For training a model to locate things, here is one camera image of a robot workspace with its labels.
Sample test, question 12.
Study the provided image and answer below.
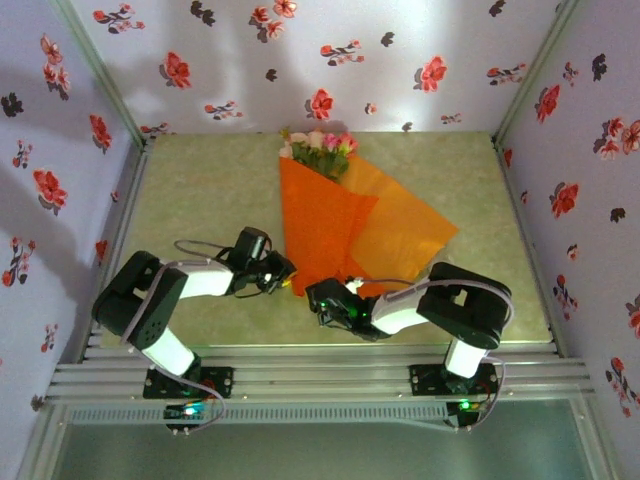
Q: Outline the pale peach artificial flower stem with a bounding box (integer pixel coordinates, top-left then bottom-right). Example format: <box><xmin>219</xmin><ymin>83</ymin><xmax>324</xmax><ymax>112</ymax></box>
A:
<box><xmin>278</xmin><ymin>127</ymin><xmax>321</xmax><ymax>171</ymax></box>

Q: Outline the deep pink artificial flower stem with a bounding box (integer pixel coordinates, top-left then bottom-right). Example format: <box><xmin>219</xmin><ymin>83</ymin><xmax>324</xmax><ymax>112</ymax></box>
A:
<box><xmin>338</xmin><ymin>132</ymin><xmax>361</xmax><ymax>161</ymax></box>

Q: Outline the grey left arm cable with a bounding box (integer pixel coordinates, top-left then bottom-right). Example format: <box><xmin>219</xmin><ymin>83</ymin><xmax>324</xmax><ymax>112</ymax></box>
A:
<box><xmin>119</xmin><ymin>238</ymin><xmax>229</xmax><ymax>436</ymax></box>

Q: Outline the aluminium mounting rail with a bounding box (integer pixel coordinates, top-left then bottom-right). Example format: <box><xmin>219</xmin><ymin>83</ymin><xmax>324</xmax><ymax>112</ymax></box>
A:
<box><xmin>44</xmin><ymin>343</ymin><xmax>596</xmax><ymax>404</ymax></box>

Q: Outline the aluminium side rail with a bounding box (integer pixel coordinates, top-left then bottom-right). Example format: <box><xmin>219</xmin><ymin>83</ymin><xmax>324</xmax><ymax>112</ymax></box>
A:
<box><xmin>79</xmin><ymin>142</ymin><xmax>154</xmax><ymax>361</ymax></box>
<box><xmin>494</xmin><ymin>139</ymin><xmax>566</xmax><ymax>357</ymax></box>

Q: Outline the orange wrapping paper sheet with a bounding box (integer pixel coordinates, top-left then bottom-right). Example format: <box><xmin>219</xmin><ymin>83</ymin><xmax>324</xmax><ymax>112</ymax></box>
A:
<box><xmin>278</xmin><ymin>152</ymin><xmax>460</xmax><ymax>300</ymax></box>

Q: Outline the cream artificial flower stem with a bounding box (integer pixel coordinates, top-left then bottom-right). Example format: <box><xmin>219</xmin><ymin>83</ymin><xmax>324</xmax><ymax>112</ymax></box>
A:
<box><xmin>305</xmin><ymin>128</ymin><xmax>334</xmax><ymax>174</ymax></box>

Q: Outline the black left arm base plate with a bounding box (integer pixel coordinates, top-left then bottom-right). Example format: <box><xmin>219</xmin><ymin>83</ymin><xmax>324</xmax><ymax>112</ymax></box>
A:
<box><xmin>143</xmin><ymin>366</ymin><xmax>236</xmax><ymax>401</ymax></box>

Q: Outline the aluminium lower frame post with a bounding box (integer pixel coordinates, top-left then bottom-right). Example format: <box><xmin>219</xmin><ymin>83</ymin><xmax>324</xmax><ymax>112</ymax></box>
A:
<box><xmin>569</xmin><ymin>394</ymin><xmax>624</xmax><ymax>480</ymax></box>
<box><xmin>14</xmin><ymin>403</ymin><xmax>69</xmax><ymax>480</ymax></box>

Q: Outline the aluminium corner post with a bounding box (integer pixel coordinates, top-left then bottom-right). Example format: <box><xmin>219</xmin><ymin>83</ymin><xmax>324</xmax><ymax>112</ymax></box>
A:
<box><xmin>492</xmin><ymin>0</ymin><xmax>584</xmax><ymax>149</ymax></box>
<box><xmin>52</xmin><ymin>0</ymin><xmax>151</xmax><ymax>149</ymax></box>

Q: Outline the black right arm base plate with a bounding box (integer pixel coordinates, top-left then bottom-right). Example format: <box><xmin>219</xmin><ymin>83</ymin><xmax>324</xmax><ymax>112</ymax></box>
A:
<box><xmin>408</xmin><ymin>363</ymin><xmax>501</xmax><ymax>399</ymax></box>

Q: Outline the grey slotted cable duct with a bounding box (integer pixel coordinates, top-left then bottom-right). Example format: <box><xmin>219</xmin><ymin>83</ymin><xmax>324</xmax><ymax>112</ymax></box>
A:
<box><xmin>64</xmin><ymin>402</ymin><xmax>451</xmax><ymax>426</ymax></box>

